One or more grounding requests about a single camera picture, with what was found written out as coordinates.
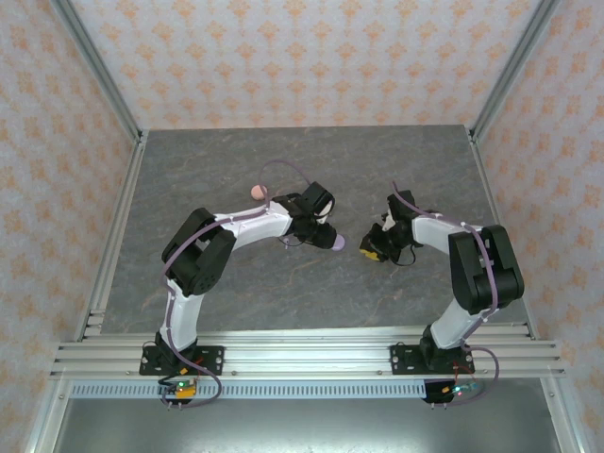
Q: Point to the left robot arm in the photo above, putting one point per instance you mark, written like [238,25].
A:
[181,311]

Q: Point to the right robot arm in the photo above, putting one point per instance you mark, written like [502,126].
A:
[453,330]

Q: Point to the grey metal sheet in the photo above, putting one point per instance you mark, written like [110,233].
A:
[307,429]

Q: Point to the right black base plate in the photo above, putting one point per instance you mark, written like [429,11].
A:
[401,358]

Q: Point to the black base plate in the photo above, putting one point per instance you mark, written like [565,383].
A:
[401,358]
[212,354]

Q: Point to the right aluminium side rail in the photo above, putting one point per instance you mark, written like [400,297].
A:
[481,165]

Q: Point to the aluminium side rail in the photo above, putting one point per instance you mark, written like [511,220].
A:
[125,198]
[481,165]

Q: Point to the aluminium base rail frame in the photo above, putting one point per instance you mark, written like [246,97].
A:
[307,351]

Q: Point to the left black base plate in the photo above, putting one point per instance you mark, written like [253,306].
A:
[212,354]

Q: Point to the left aluminium side rail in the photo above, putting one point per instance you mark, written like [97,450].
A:
[125,198]

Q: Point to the right aluminium corner post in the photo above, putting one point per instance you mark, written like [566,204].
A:
[512,71]

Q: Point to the aluminium corner post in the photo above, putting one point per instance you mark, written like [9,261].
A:
[512,71]
[100,71]

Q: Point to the left aluminium corner post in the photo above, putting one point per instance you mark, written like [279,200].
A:
[100,71]

